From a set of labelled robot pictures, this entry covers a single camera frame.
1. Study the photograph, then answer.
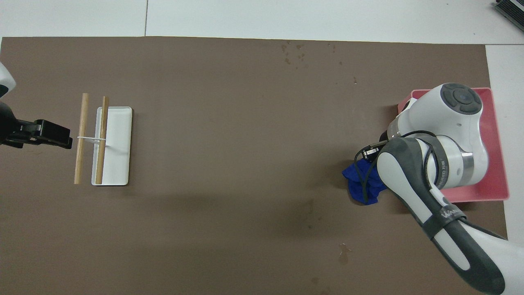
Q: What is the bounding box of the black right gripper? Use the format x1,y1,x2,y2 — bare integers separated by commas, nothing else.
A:
360,130,389,161

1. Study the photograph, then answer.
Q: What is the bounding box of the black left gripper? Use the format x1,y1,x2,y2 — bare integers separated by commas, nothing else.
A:
0,102,73,149

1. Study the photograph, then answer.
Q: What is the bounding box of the blue towel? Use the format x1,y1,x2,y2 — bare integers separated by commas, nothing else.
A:
342,160,387,205

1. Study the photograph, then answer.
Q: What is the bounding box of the wooden rack rod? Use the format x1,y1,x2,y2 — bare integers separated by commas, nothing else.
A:
74,93,89,184
95,96,109,184

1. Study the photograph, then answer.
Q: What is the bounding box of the white rack with wooden rods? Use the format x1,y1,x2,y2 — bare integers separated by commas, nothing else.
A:
77,107,133,186

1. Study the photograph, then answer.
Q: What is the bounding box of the pink plastic bin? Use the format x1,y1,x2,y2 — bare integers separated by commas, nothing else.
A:
398,87,509,202

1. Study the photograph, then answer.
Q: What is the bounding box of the brown table mat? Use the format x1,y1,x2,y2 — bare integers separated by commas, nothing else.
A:
0,36,515,295

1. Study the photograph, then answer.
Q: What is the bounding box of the grey ribbed device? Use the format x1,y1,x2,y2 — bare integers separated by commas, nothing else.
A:
493,0,524,27

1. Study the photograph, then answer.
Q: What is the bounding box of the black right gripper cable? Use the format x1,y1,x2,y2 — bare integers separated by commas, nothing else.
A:
354,130,437,204

